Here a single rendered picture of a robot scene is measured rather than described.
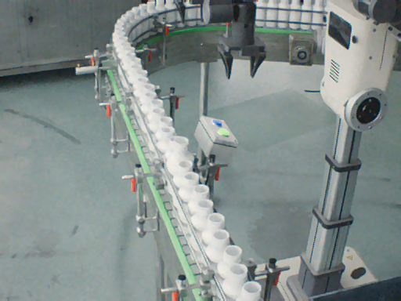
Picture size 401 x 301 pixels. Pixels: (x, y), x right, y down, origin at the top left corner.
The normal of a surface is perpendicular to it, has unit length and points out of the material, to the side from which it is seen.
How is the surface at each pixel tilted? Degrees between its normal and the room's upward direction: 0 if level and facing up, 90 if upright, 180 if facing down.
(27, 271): 0
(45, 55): 90
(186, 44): 90
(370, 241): 0
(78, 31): 90
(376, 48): 90
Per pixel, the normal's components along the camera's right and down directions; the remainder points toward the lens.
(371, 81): 0.26, 0.65
